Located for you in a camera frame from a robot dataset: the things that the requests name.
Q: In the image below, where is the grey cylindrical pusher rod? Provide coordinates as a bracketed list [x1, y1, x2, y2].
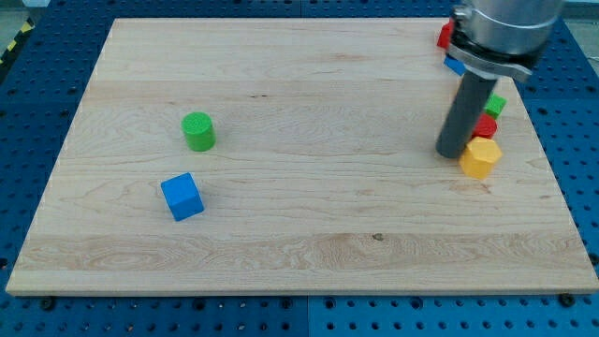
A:
[435, 70, 498, 158]

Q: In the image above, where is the red cylinder block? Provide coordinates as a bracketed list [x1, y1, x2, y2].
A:
[471, 113, 497, 139]

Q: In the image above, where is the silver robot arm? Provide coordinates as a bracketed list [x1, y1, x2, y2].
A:
[435, 0, 563, 158]

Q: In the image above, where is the green block right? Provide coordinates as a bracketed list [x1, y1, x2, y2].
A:
[484, 94, 507, 120]

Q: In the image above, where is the blue block top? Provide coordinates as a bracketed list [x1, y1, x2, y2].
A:
[444, 55, 466, 76]

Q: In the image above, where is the yellow hexagon block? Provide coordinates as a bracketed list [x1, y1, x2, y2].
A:
[459, 137, 503, 180]

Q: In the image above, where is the red block top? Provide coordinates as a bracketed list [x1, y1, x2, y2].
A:
[437, 19, 454, 50]

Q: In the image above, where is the wooden board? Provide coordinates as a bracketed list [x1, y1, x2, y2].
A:
[7, 19, 598, 296]

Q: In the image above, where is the green cylinder block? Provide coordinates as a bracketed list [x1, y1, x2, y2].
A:
[181, 111, 216, 152]

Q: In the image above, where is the blue cube block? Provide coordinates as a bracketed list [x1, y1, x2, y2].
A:
[160, 172, 205, 221]

